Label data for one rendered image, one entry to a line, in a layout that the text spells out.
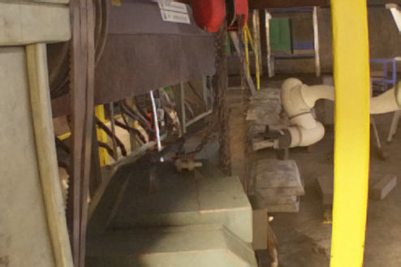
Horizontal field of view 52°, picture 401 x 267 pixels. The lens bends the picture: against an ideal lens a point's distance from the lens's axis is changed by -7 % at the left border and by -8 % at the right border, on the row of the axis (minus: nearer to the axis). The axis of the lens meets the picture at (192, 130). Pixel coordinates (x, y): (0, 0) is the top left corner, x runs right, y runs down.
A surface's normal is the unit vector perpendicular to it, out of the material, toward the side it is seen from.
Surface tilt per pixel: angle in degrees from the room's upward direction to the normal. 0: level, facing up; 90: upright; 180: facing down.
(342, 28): 90
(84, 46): 94
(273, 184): 63
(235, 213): 90
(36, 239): 90
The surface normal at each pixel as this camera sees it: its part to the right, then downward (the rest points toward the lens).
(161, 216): 0.03, 0.18
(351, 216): -0.31, 0.19
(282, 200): -0.18, -0.25
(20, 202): 0.95, 0.00
